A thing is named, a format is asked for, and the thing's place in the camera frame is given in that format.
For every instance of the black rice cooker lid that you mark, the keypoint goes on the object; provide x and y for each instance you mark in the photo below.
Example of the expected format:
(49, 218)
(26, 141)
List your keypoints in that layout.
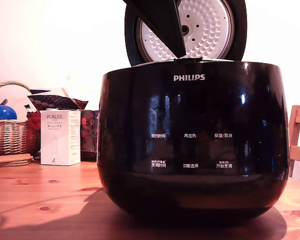
(210, 32)

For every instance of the white Porlex box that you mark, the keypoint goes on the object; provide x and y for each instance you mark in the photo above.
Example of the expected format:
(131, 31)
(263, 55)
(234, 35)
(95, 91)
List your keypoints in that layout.
(60, 137)

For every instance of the small wicker basket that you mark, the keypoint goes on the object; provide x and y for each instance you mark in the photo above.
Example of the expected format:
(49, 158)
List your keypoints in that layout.
(11, 137)

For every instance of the dark dotted red cushion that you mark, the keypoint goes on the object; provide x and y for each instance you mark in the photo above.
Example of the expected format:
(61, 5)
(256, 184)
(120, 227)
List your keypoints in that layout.
(57, 102)

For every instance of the white printed cloth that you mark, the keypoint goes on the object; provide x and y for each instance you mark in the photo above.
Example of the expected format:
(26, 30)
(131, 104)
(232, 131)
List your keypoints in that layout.
(12, 96)

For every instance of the blue ball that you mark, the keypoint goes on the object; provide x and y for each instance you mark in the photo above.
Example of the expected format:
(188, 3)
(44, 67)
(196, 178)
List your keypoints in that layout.
(3, 113)

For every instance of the cork coaster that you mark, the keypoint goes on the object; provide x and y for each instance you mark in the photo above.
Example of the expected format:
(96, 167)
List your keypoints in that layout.
(12, 165)
(11, 157)

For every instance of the red floral tin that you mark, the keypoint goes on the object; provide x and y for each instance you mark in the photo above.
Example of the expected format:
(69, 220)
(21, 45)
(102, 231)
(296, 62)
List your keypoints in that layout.
(89, 132)

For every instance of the wooden chair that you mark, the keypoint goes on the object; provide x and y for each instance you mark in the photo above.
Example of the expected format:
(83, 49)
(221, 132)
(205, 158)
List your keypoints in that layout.
(296, 135)

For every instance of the red fabric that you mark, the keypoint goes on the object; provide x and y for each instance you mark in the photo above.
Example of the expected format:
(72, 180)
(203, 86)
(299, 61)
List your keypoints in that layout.
(34, 127)

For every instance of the black Philips rice cooker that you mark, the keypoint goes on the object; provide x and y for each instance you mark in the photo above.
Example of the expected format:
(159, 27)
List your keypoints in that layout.
(190, 150)

